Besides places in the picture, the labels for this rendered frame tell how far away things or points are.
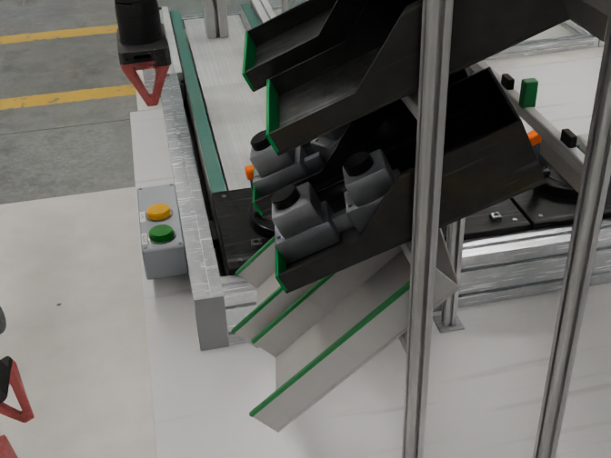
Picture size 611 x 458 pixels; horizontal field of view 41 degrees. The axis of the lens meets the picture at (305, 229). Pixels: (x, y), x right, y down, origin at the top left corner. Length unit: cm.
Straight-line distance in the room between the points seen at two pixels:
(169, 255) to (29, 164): 253
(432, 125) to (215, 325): 63
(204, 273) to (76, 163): 252
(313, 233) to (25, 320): 69
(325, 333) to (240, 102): 101
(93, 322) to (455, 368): 58
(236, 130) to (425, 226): 107
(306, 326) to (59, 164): 283
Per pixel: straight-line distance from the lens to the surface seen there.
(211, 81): 205
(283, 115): 82
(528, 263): 136
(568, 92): 214
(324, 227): 85
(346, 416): 117
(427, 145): 73
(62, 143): 397
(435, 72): 70
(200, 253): 133
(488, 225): 136
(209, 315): 124
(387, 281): 96
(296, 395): 93
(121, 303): 141
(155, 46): 112
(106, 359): 131
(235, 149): 171
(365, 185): 83
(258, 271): 116
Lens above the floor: 170
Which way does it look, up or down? 33 degrees down
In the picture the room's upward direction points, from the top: 2 degrees counter-clockwise
